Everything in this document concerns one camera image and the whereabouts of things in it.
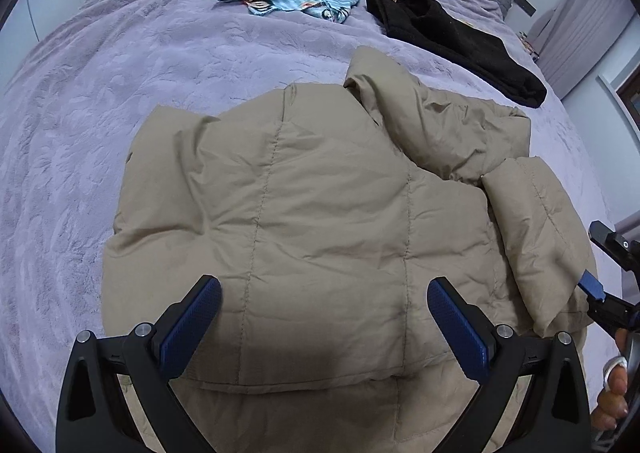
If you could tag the person's right hand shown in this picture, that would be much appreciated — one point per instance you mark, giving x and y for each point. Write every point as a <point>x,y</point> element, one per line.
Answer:
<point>612,393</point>

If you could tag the white framed window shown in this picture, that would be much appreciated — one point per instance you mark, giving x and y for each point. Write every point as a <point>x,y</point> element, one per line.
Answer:
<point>631,95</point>

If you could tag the grey curtain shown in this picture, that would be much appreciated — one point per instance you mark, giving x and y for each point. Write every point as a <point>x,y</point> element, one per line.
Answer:
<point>580,28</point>

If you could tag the small colourful bedside item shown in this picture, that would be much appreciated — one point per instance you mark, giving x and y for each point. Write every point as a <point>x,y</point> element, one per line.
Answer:
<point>527,40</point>

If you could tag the beige puffer jacket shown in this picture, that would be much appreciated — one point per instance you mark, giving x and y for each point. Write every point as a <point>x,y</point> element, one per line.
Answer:
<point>325,213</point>

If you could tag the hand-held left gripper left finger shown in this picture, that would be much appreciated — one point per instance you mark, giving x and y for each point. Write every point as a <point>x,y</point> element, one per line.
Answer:
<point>192,320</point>

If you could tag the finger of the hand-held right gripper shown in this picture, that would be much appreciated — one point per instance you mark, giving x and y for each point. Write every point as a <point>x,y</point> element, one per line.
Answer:
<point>594,286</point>
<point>612,245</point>

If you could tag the lilac textured blanket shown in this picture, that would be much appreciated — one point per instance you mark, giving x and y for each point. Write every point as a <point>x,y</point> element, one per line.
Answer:
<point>100,83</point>

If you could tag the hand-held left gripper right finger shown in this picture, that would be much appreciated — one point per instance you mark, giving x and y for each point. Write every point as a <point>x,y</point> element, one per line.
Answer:
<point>457,323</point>

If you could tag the black fleece garment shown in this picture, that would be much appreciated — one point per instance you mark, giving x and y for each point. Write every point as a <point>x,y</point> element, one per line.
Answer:
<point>450,40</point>

